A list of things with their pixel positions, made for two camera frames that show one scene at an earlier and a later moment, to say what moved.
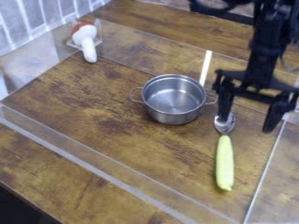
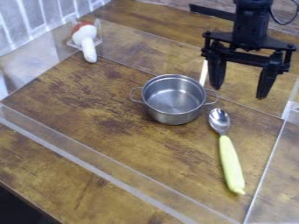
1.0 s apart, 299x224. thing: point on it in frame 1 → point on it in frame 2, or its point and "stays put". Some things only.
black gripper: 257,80 → 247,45
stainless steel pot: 174,98 stays put
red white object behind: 84,36 stays put
